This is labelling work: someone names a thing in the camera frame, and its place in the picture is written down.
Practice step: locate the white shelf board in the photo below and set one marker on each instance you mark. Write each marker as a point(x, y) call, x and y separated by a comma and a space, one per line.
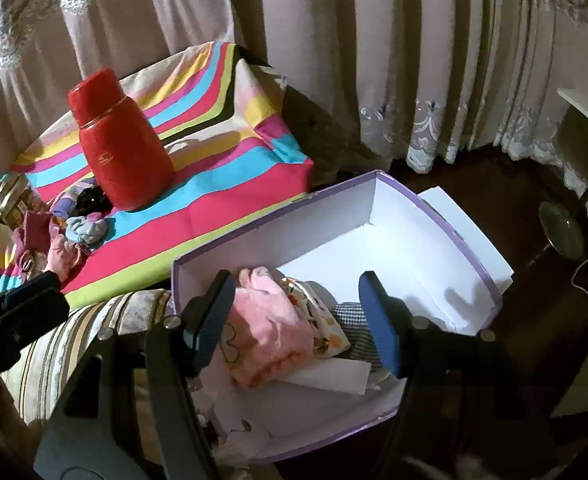
point(586, 105)

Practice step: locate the magenta cloth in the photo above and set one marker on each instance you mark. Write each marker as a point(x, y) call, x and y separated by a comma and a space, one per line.
point(33, 227)

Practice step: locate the white cardboard lid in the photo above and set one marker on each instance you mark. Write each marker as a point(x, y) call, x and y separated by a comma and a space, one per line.
point(474, 230)

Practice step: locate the white tissue paper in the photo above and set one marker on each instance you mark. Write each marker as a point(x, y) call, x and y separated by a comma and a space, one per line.
point(324, 375)

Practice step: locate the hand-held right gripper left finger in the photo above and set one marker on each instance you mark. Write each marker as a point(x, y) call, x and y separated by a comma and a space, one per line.
point(212, 317)

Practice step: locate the purple cardboard box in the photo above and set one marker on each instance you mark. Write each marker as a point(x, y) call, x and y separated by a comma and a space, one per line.
point(399, 200)

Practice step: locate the patterned small box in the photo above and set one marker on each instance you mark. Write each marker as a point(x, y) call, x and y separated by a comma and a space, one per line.
point(13, 200)

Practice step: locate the houndstooth cloth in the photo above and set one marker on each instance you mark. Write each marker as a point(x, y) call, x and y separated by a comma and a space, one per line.
point(350, 317)

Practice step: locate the purple knitted sock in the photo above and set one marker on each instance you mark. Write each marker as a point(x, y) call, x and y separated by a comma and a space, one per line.
point(66, 205)

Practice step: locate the colourful striped cloth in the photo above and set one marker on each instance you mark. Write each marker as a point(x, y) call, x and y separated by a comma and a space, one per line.
point(213, 200)

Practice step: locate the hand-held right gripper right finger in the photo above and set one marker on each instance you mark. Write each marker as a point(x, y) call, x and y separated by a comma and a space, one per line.
point(380, 325)

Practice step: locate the red thermos flask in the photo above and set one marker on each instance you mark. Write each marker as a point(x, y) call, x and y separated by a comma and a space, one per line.
point(123, 160)

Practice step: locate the beige embroidered curtain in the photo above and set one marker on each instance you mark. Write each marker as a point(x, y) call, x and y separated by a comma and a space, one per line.
point(324, 35)

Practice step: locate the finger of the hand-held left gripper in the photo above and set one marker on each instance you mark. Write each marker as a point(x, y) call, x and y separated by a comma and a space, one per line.
point(28, 297)

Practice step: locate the round metal stand base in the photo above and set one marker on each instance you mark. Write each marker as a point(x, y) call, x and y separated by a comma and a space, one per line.
point(561, 230)

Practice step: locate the white cloth with orange print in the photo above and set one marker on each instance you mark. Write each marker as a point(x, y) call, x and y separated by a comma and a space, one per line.
point(324, 330)

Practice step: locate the pink garment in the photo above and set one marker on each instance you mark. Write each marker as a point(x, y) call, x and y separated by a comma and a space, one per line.
point(269, 330)

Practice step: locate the light blue sock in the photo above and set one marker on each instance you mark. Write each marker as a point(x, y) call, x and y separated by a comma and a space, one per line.
point(86, 232)

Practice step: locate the striped beige cushion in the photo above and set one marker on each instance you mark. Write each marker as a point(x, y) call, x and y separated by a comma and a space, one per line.
point(73, 330)

